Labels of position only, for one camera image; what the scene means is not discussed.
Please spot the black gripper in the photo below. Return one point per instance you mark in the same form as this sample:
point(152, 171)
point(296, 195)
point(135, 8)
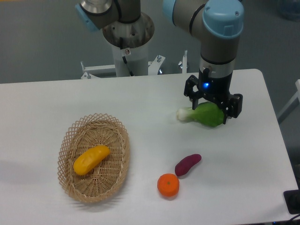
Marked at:
point(213, 85)

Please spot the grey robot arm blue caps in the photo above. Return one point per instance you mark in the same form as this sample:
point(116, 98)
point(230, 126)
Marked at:
point(217, 24)

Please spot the oval wicker basket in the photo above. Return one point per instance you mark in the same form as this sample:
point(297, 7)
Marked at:
point(107, 177)

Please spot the yellow mango toy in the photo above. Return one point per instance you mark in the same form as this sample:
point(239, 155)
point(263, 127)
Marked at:
point(90, 158)

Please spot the green bok choy toy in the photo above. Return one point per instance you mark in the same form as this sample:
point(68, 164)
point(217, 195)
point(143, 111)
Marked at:
point(205, 113)

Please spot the purple sweet potato toy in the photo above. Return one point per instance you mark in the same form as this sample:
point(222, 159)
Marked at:
point(183, 167)

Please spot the orange tangerine toy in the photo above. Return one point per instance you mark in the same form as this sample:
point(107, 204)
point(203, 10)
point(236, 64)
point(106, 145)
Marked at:
point(168, 185)

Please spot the black device at table edge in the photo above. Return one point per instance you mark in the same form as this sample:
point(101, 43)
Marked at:
point(292, 200)

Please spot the white frame at right edge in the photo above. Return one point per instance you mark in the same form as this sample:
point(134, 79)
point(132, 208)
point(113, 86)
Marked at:
point(291, 104)

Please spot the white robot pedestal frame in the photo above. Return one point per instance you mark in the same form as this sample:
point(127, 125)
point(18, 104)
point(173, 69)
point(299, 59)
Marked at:
point(128, 62)

